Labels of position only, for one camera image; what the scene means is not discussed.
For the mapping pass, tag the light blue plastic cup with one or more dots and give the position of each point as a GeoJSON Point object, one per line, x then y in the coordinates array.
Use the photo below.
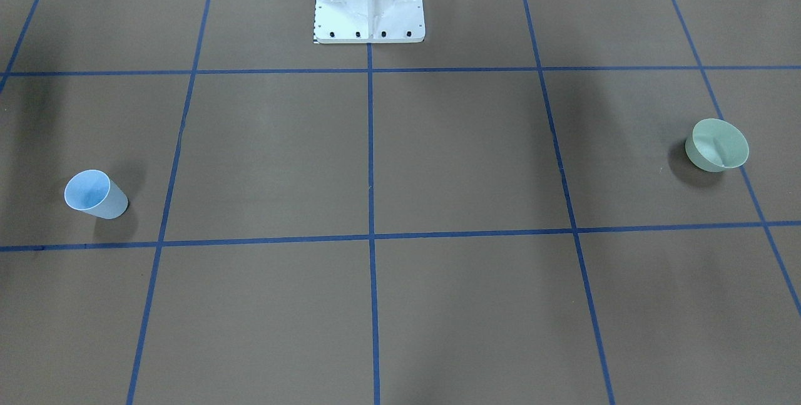
{"type": "Point", "coordinates": [95, 193]}

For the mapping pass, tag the pale green ceramic bowl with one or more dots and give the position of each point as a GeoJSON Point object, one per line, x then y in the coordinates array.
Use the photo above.
{"type": "Point", "coordinates": [715, 145]}

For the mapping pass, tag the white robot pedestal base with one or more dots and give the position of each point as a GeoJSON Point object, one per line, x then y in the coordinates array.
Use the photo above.
{"type": "Point", "coordinates": [369, 21]}

